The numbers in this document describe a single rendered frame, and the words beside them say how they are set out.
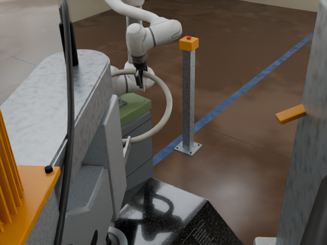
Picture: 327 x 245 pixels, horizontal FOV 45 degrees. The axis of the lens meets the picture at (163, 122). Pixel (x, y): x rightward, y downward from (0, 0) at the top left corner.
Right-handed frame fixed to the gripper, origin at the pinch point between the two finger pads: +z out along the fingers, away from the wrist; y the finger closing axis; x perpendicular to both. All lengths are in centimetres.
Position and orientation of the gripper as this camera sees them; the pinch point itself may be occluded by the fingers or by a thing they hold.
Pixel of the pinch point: (143, 84)
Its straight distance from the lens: 223.5
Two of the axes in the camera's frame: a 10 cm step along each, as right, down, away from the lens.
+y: -3.3, 7.8, -5.3
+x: 9.4, 2.4, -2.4
